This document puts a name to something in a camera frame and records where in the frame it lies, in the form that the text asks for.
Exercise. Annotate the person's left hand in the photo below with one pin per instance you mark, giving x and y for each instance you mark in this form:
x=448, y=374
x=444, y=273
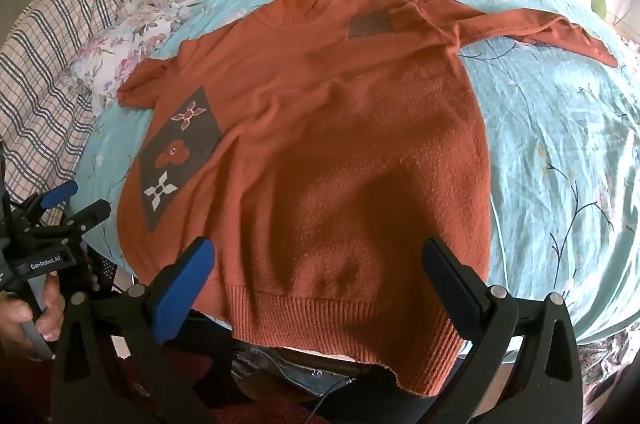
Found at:
x=52, y=304

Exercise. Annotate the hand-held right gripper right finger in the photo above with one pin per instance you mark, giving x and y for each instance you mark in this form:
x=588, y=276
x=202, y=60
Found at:
x=452, y=289

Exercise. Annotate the orange knit sweater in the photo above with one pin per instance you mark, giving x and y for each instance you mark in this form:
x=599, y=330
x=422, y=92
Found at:
x=325, y=154

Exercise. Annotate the light blue floral bed sheet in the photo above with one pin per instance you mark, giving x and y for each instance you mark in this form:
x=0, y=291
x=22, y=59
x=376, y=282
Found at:
x=550, y=154

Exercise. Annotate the pink floral cloth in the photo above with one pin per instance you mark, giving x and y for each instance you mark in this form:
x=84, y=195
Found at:
x=607, y=364
x=130, y=39

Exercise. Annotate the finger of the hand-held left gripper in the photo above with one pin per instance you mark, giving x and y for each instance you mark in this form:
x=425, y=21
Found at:
x=59, y=195
x=92, y=212

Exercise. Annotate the dark red cloth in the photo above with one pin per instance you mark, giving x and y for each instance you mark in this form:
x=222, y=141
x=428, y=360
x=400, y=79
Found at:
x=210, y=371

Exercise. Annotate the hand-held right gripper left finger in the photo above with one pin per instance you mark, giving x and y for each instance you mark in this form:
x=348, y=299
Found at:
x=184, y=291

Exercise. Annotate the plaid checked cloth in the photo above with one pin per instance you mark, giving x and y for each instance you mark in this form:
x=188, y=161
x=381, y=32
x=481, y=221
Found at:
x=50, y=54

